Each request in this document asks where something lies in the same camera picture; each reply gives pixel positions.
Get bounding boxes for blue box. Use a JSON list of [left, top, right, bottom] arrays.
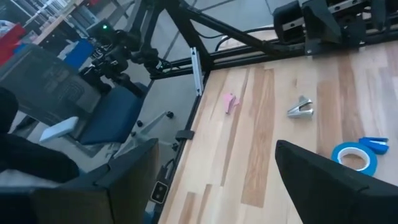
[[63, 39, 95, 70]]

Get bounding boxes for blue office chair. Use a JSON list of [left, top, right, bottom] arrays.
[[0, 43, 175, 159]]

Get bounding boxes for black edge clip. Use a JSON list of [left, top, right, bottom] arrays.
[[175, 129, 196, 141]]

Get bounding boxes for black table-level camera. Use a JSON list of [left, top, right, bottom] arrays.
[[150, 180, 170, 205]]

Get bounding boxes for silver corner bracket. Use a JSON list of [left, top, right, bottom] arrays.
[[190, 46, 205, 96]]

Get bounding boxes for red box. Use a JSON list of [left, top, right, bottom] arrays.
[[0, 23, 27, 66]]

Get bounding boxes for grey staple remover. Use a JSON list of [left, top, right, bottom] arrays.
[[286, 95, 315, 119]]

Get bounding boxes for pink staple remover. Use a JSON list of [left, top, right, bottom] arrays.
[[223, 92, 241, 115]]

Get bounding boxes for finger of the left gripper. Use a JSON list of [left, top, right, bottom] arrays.
[[303, 0, 343, 44], [371, 0, 398, 32]]

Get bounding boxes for blue mini stapler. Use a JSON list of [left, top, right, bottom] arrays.
[[358, 136, 390, 156]]

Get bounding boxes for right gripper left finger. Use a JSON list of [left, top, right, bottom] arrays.
[[30, 139, 160, 224]]

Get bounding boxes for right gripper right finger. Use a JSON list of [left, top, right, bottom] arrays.
[[275, 139, 398, 224]]

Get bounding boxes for person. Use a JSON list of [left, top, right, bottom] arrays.
[[0, 86, 80, 187]]

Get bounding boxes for blue tape roll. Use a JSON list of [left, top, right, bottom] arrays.
[[330, 141, 379, 177]]

